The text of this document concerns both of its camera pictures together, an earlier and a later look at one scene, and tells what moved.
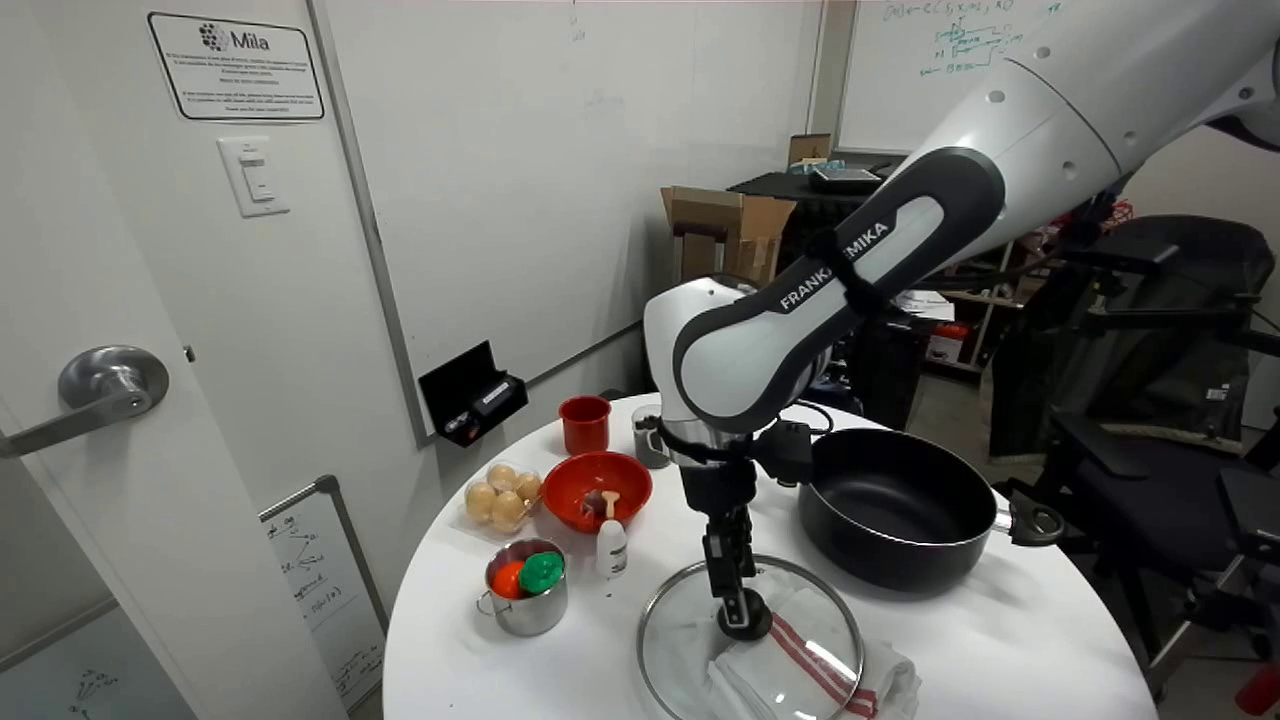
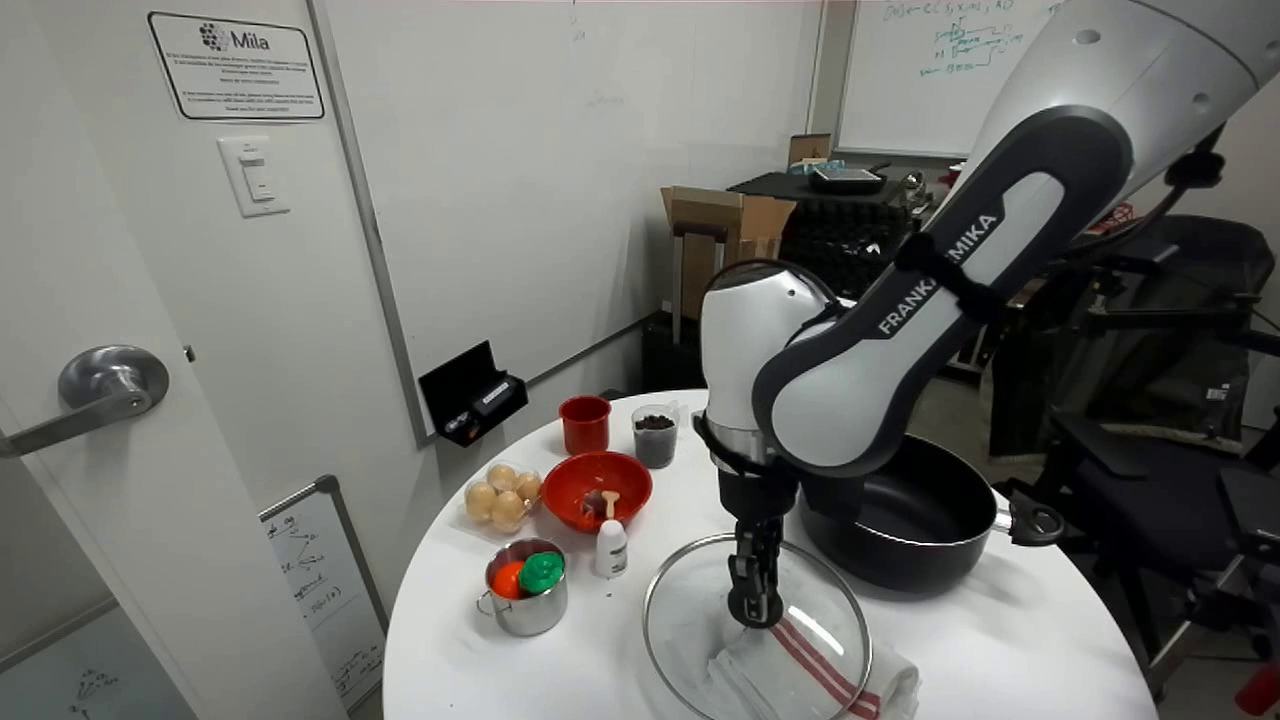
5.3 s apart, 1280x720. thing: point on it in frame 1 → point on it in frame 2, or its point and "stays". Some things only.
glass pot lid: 783,648 stays
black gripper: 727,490 → 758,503
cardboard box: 727,232 stays
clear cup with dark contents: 653,447 stays
